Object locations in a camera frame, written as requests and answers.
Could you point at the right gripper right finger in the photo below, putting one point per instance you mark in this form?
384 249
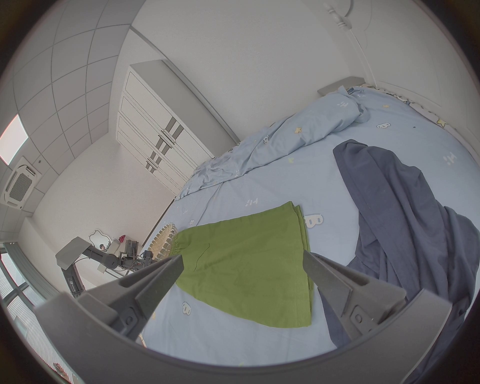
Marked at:
337 296

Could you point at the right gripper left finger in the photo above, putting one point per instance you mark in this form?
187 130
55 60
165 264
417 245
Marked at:
142 296

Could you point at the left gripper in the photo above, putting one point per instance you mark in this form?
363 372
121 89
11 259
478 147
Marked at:
140 263

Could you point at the green shorts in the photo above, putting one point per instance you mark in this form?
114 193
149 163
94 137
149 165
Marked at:
243 270

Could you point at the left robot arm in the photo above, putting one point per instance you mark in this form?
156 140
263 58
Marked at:
97 257

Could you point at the round woven basket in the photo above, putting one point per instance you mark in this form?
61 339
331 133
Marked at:
161 240

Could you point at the dark blue garment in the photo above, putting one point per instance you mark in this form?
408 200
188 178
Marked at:
397 210

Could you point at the bed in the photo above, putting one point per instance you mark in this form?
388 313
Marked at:
281 180

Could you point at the window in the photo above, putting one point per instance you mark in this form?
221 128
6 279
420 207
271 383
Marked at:
26 318

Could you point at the white wardrobe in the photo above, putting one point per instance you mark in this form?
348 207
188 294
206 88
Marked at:
161 123

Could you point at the ceiling air conditioner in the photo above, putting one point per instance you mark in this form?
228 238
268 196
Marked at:
20 183

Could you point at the pale blue quilt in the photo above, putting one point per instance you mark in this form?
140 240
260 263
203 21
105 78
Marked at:
285 135

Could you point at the square ceiling light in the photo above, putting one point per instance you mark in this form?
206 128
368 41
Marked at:
11 140

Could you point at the grey bedside table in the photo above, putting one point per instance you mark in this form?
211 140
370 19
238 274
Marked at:
339 85

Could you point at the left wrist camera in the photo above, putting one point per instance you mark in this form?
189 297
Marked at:
147 255

